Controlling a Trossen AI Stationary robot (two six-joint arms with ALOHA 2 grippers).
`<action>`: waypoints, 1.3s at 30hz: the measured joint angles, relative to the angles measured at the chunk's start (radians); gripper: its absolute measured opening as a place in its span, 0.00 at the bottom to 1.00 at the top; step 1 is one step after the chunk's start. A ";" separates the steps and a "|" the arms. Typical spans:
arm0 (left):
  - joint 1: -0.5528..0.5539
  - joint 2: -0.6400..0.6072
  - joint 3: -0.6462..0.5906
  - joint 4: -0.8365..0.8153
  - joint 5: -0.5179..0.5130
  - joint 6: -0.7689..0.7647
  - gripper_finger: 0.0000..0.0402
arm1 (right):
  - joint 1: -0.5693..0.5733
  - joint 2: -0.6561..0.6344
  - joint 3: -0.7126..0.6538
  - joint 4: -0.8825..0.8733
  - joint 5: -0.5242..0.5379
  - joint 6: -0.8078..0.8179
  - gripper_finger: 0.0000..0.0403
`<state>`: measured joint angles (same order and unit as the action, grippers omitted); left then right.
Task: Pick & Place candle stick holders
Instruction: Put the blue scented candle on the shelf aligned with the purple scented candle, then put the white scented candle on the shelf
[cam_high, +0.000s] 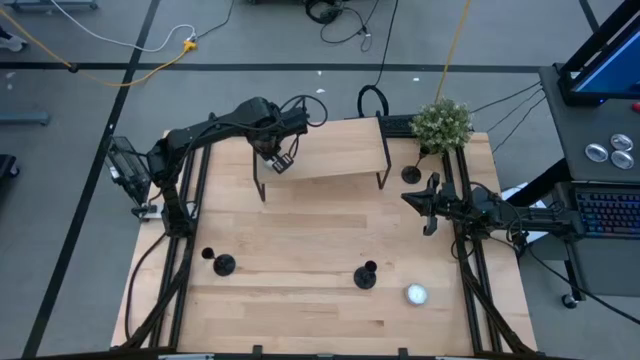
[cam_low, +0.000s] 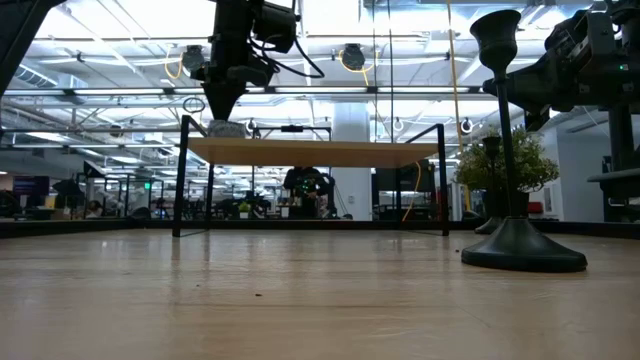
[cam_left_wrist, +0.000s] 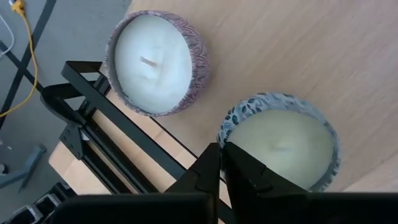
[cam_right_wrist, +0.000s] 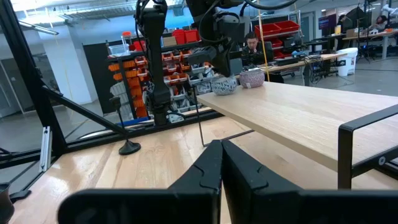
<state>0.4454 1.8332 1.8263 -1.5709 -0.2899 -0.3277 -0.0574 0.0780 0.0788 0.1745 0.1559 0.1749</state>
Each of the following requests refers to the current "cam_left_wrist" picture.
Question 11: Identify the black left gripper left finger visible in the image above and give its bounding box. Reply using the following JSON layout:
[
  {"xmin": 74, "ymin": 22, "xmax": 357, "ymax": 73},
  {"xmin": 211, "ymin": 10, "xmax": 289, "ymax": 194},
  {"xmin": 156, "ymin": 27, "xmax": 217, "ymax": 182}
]
[{"xmin": 164, "ymin": 142, "xmax": 220, "ymax": 194}]

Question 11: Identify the grey chair base leg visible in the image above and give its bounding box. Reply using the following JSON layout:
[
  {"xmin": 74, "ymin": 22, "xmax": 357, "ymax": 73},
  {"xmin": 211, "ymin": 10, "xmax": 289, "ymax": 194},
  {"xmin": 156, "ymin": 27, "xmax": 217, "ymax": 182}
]
[{"xmin": 0, "ymin": 144, "xmax": 48, "ymax": 191}]

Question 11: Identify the blue spotted candle tin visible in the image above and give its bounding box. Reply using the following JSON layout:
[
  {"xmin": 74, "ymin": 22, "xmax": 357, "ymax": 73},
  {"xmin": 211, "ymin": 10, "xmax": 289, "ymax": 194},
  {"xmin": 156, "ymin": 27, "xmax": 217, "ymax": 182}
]
[{"xmin": 216, "ymin": 91, "xmax": 342, "ymax": 193}]

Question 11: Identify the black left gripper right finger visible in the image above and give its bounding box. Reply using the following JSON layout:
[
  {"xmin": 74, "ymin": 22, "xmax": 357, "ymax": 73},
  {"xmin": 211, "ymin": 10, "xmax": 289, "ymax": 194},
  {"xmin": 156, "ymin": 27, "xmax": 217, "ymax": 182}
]
[{"xmin": 221, "ymin": 141, "xmax": 309, "ymax": 194}]

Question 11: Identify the aluminium table frame extrusion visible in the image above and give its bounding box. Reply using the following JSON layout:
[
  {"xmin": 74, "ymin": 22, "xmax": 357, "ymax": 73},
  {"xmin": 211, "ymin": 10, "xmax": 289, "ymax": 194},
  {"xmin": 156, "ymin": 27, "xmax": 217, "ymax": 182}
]
[{"xmin": 4, "ymin": 182, "xmax": 77, "ymax": 224}]

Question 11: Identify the wood top shelf black frame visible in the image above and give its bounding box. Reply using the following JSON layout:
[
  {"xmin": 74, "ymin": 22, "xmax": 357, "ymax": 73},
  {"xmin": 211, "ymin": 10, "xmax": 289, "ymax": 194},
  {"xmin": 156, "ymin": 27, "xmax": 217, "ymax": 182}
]
[{"xmin": 39, "ymin": 0, "xmax": 398, "ymax": 224}]

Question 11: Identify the pink patterned candle tin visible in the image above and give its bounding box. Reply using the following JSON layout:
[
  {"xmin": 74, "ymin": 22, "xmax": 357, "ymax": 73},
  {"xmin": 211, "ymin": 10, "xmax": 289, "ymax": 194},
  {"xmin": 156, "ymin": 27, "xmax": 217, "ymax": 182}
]
[{"xmin": 104, "ymin": 10, "xmax": 210, "ymax": 118}]

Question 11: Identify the white floor cable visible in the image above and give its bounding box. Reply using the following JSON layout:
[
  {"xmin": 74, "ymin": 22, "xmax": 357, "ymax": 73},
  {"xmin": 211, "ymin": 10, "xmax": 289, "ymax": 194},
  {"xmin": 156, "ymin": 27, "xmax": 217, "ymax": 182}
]
[{"xmin": 0, "ymin": 14, "xmax": 16, "ymax": 58}]

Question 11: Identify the yellow floor cable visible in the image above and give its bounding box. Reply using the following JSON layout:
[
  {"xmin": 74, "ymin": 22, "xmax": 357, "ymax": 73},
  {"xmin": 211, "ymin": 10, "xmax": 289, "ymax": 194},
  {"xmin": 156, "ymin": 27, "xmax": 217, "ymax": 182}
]
[{"xmin": 0, "ymin": 0, "xmax": 39, "ymax": 119}]

